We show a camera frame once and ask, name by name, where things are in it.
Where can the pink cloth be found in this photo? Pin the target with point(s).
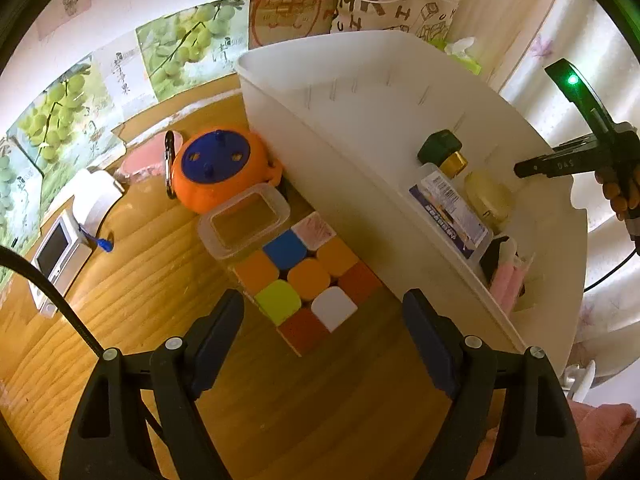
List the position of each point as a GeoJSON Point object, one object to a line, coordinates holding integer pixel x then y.
{"type": "Point", "coordinates": [595, 435]}

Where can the person's right hand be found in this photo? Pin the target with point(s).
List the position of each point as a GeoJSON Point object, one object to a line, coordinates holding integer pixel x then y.
{"type": "Point", "coordinates": [617, 200]}

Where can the green tissue pack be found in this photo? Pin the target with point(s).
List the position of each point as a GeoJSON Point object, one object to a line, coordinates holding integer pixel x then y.
{"type": "Point", "coordinates": [465, 55]}

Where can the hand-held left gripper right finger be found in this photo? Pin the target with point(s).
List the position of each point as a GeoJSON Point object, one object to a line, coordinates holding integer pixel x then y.
{"type": "Point", "coordinates": [430, 345]}

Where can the round cream compact tin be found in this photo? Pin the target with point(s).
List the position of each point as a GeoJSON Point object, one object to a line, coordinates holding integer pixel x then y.
{"type": "Point", "coordinates": [487, 195]}

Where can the pink heart-shaped case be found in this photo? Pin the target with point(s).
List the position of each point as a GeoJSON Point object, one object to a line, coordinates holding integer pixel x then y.
{"type": "Point", "coordinates": [142, 162]}

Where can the dark bottle with gold cap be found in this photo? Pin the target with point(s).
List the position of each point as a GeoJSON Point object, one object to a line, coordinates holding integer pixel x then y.
{"type": "Point", "coordinates": [440, 145]}

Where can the white plastic scoop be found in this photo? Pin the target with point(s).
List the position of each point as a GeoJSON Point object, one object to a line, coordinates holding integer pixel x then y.
{"type": "Point", "coordinates": [97, 195]}

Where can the clear labelled plastic box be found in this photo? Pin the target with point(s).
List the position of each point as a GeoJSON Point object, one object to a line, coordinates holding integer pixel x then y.
{"type": "Point", "coordinates": [450, 215]}

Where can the letter print fabric bag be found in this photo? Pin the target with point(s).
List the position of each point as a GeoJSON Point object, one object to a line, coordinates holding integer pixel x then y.
{"type": "Point", "coordinates": [380, 5]}

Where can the white plastic storage bin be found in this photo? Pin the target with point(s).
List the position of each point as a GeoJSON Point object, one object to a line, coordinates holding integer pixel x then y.
{"type": "Point", "coordinates": [375, 125]}

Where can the small empty clear box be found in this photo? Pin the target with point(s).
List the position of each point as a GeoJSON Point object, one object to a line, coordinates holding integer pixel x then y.
{"type": "Point", "coordinates": [245, 220]}

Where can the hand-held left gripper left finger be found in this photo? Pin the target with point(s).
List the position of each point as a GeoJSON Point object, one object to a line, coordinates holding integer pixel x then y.
{"type": "Point", "coordinates": [220, 345]}

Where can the pale paper sheet with drawing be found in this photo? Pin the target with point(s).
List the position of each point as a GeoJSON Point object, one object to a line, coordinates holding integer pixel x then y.
{"type": "Point", "coordinates": [65, 5]}

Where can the brown cardboard box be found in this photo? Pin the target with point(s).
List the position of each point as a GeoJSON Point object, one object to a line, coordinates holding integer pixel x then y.
{"type": "Point", "coordinates": [290, 20]}

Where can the pink hair roller clip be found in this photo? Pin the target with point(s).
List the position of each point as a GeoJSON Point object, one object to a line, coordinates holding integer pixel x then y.
{"type": "Point", "coordinates": [505, 280]}

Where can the multicoloured puzzle cube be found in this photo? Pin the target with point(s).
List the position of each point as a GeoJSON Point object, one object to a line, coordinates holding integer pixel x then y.
{"type": "Point", "coordinates": [307, 280]}

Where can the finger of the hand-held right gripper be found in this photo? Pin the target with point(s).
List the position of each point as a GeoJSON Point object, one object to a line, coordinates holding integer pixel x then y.
{"type": "Point", "coordinates": [555, 165]}

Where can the white handheld screen device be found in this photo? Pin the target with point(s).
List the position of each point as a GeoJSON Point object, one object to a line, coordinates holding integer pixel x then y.
{"type": "Point", "coordinates": [60, 250]}

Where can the orange round toy with carabiner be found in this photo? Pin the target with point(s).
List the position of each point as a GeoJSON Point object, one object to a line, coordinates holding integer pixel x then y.
{"type": "Point", "coordinates": [200, 190]}

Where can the grape print cardboard panel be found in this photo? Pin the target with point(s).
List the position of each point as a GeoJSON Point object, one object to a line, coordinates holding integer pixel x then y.
{"type": "Point", "coordinates": [50, 110]}
{"type": "Point", "coordinates": [190, 35]}

